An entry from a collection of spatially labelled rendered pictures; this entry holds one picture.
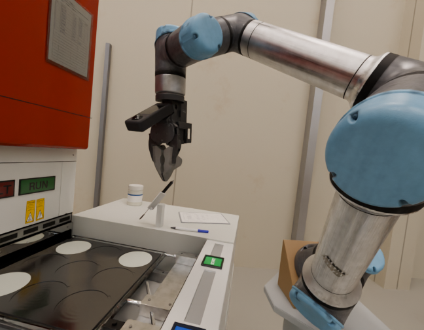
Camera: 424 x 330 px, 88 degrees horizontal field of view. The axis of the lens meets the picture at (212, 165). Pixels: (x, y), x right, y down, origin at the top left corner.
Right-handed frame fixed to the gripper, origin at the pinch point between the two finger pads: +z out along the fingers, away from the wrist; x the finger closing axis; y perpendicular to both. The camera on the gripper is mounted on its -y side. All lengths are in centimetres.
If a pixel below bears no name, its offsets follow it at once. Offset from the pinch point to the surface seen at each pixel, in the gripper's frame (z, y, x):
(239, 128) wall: -24, 187, 48
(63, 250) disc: 27.2, -4.8, 35.6
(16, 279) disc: 26.1, -19.5, 28.9
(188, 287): 22.5, -5.1, -11.7
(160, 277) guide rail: 35.3, 9.4, 8.0
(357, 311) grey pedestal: 41, 33, -49
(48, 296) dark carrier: 26.7, -18.5, 16.6
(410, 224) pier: 72, 254, -127
